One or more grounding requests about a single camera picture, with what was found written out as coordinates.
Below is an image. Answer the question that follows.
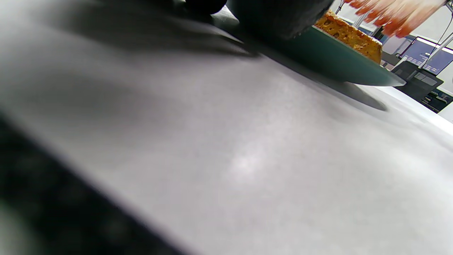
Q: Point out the person's left hand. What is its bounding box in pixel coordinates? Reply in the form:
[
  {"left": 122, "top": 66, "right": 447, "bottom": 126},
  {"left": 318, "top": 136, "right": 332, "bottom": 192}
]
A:
[{"left": 0, "top": 0, "right": 335, "bottom": 255}]

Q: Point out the teal round plate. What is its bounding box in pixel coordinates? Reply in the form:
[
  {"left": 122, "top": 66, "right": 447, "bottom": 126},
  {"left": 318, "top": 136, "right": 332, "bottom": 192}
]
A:
[{"left": 244, "top": 27, "right": 407, "bottom": 87}]

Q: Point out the toasted bread slice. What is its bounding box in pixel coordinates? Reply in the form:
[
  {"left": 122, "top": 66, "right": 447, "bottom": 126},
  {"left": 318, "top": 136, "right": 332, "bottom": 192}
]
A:
[{"left": 314, "top": 10, "right": 383, "bottom": 65}]

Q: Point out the wooden brush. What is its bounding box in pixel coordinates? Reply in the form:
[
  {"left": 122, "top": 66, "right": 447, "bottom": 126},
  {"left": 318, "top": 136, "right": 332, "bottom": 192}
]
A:
[{"left": 345, "top": 0, "right": 446, "bottom": 38}]

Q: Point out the small computer monitor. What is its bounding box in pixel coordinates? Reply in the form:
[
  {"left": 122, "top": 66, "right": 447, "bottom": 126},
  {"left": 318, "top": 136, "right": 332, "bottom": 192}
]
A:
[{"left": 380, "top": 35, "right": 411, "bottom": 55}]

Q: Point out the large computer monitor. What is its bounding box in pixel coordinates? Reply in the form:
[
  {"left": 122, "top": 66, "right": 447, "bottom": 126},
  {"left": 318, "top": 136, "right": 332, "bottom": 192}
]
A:
[{"left": 400, "top": 37, "right": 453, "bottom": 75}]

